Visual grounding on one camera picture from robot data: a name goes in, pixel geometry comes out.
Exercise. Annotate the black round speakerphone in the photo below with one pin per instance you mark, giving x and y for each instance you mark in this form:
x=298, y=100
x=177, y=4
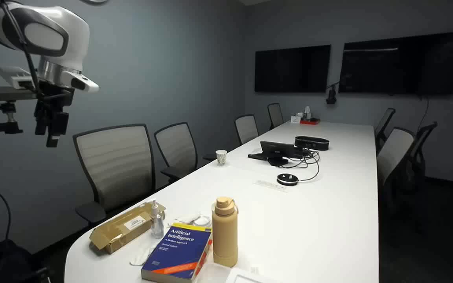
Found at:
x=289, y=178

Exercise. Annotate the clear hand sanitizer bottle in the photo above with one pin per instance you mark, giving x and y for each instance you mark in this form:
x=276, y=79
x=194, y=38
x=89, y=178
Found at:
x=158, y=221

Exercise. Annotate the clear plastic packaging shell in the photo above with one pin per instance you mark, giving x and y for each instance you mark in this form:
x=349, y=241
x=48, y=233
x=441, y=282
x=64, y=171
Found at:
x=202, y=221

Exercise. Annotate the open cardboard box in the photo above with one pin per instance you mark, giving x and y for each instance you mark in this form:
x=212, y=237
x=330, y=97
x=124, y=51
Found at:
x=117, y=230

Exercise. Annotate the larger black wall television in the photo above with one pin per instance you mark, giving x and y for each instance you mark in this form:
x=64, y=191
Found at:
x=405, y=64

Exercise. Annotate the tan insulated bottle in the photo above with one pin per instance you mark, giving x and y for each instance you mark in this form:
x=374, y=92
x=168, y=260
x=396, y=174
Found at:
x=226, y=237

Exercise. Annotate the large grey mesh office chair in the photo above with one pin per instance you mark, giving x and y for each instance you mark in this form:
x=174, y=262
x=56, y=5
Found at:
x=114, y=163

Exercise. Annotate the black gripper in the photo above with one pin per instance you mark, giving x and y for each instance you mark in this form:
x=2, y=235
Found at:
x=54, y=103

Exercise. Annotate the blue textbook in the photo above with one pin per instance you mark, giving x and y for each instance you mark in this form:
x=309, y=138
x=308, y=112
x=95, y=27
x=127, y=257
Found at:
x=177, y=252

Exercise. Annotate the black touch panel tablet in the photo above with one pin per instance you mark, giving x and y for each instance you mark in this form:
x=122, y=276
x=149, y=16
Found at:
x=279, y=149

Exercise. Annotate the grey stereo camera bar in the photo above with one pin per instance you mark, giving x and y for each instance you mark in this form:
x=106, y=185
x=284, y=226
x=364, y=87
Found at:
x=4, y=93

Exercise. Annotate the small white bottle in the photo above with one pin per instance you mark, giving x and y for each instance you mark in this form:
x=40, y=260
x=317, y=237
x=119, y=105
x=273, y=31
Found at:
x=308, y=112

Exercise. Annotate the smaller black wall television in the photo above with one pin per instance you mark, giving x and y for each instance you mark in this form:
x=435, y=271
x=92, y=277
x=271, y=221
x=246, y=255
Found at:
x=292, y=70

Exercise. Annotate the black video bar device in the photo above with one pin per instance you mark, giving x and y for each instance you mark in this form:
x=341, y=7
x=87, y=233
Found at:
x=312, y=142

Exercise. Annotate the clear square plastic bowl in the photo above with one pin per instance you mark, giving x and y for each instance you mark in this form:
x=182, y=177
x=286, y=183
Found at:
x=229, y=274

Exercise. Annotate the dark office chair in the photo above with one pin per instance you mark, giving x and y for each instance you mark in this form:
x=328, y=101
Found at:
x=385, y=123
x=422, y=152

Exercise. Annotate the white paper cup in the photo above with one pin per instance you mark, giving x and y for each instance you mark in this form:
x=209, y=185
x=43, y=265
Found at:
x=221, y=156

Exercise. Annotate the black bag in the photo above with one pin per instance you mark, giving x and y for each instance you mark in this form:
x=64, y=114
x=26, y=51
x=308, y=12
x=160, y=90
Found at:
x=7, y=265

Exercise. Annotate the light mesh office chair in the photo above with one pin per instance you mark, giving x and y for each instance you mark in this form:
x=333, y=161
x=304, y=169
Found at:
x=394, y=150

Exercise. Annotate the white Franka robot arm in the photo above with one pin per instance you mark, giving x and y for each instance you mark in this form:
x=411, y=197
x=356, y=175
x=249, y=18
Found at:
x=54, y=32

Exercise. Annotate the clear plastic bag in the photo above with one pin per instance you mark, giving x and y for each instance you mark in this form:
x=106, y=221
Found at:
x=141, y=257

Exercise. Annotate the red tray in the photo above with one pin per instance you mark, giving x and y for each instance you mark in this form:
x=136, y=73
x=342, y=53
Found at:
x=311, y=122

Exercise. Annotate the small white card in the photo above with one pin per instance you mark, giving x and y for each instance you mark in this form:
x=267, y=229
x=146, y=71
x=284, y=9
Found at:
x=295, y=119

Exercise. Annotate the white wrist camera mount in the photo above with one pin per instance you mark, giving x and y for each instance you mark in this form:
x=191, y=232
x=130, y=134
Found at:
x=15, y=78

